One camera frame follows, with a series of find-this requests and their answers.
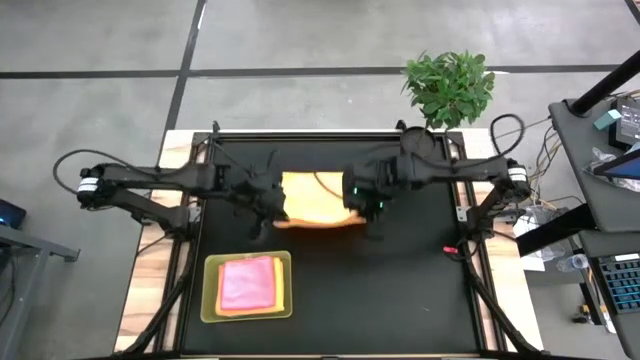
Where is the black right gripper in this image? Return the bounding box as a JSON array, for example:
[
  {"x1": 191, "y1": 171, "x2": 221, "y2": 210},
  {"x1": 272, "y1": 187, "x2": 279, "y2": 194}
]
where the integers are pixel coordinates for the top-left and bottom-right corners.
[{"x1": 343, "y1": 158, "x2": 401, "y2": 236}]

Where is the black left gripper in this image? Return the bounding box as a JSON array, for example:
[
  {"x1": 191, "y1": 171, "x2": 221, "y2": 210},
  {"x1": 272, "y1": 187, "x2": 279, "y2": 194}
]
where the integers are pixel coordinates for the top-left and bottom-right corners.
[{"x1": 230, "y1": 169, "x2": 290, "y2": 240}]

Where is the orange microfiber towel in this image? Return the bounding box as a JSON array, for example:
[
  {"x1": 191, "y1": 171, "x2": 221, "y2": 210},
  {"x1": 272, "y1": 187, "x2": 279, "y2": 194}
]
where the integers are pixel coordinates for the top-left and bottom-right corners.
[
  {"x1": 214, "y1": 256, "x2": 285, "y2": 318},
  {"x1": 273, "y1": 171, "x2": 369, "y2": 230}
]

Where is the pink microfiber towel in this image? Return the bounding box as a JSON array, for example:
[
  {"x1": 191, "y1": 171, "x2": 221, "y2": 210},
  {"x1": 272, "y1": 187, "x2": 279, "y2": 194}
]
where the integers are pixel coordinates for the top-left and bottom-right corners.
[{"x1": 219, "y1": 256, "x2": 277, "y2": 311}]

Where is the translucent green plastic bin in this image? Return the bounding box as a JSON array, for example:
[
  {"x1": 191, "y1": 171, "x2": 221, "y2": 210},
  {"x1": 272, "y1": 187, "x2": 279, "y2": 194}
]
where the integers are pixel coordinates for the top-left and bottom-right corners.
[{"x1": 199, "y1": 250, "x2": 294, "y2": 324}]

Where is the green plant in black pot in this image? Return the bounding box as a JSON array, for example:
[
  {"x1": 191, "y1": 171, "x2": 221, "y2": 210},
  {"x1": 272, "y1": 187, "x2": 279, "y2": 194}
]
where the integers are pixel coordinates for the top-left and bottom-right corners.
[{"x1": 397, "y1": 49, "x2": 496, "y2": 156}]

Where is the white paper sheet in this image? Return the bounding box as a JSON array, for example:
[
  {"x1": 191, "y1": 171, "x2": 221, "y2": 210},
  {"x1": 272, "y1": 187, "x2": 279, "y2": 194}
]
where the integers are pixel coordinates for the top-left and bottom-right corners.
[{"x1": 511, "y1": 204, "x2": 552, "y2": 274}]

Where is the clear plastic water bottle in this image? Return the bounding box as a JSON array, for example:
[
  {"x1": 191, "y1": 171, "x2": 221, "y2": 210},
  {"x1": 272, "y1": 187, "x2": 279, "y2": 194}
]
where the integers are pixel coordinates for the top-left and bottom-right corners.
[{"x1": 555, "y1": 252, "x2": 592, "y2": 274}]

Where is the grey side desk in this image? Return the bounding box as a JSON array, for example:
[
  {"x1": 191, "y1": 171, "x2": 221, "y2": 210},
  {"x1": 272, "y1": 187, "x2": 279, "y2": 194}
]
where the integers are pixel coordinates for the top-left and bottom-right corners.
[{"x1": 547, "y1": 97, "x2": 640, "y2": 360}]

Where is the grey metal side table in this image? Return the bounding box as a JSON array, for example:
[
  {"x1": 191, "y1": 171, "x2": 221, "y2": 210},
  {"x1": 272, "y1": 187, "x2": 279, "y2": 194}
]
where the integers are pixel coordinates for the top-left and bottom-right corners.
[{"x1": 0, "y1": 224, "x2": 82, "y2": 360}]

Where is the black device blue light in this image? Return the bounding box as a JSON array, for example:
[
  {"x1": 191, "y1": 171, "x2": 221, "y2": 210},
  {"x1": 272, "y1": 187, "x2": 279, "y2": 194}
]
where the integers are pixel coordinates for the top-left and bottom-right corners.
[{"x1": 0, "y1": 198, "x2": 28, "y2": 232}]

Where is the small teal box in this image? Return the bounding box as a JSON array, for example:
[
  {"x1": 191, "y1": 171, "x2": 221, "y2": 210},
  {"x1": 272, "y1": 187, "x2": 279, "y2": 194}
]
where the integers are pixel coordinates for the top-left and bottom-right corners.
[{"x1": 592, "y1": 108, "x2": 623, "y2": 132}]

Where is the dark tablet screen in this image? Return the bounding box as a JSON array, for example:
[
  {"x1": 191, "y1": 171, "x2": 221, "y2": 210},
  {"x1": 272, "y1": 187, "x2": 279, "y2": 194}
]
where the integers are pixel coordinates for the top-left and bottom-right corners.
[{"x1": 592, "y1": 148, "x2": 640, "y2": 182}]

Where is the backlit black keyboard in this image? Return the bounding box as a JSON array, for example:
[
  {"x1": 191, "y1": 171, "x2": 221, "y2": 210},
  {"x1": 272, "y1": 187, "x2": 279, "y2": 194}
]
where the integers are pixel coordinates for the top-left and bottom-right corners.
[{"x1": 596, "y1": 252, "x2": 640, "y2": 316}]

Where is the black pole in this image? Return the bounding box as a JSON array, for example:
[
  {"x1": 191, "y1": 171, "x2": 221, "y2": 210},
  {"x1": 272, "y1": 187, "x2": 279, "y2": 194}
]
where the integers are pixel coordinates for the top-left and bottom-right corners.
[{"x1": 569, "y1": 49, "x2": 640, "y2": 118}]

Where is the black electronic device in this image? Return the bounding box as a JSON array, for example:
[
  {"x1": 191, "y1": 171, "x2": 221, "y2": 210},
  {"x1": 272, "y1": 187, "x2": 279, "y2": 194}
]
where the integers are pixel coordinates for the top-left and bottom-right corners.
[{"x1": 607, "y1": 97, "x2": 640, "y2": 151}]

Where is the black metal table frame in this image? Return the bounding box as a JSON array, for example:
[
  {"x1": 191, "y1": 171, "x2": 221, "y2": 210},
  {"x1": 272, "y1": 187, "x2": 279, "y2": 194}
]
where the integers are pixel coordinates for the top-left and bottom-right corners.
[{"x1": 114, "y1": 119, "x2": 546, "y2": 360}]

